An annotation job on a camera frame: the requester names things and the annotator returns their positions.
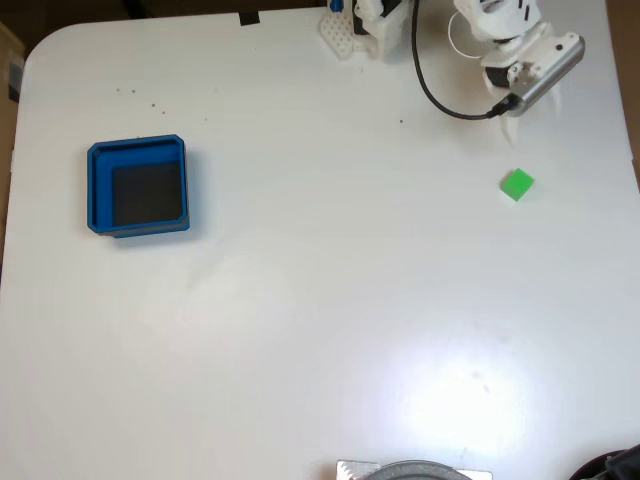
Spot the green cube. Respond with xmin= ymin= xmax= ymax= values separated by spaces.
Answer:
xmin=498 ymin=167 xmax=536 ymax=203

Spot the blue square box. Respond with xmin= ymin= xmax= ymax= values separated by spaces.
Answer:
xmin=86 ymin=133 xmax=192 ymax=240

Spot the brown cardboard box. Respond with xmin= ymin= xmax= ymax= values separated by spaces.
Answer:
xmin=0 ymin=19 xmax=27 ymax=281

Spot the dark round stand base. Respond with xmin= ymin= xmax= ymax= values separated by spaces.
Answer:
xmin=364 ymin=459 xmax=474 ymax=480

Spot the dark object with red rim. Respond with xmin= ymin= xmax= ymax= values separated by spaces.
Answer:
xmin=569 ymin=447 xmax=640 ymax=480

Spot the silver metal plate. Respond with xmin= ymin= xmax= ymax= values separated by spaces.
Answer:
xmin=335 ymin=458 xmax=494 ymax=480

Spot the silver camera box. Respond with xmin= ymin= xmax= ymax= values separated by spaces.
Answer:
xmin=506 ymin=35 xmax=586 ymax=117

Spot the thin white wire loop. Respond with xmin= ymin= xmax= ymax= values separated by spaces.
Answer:
xmin=447 ymin=12 xmax=484 ymax=59

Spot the white perforated base plate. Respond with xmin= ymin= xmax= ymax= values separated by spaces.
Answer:
xmin=318 ymin=12 xmax=357 ymax=61

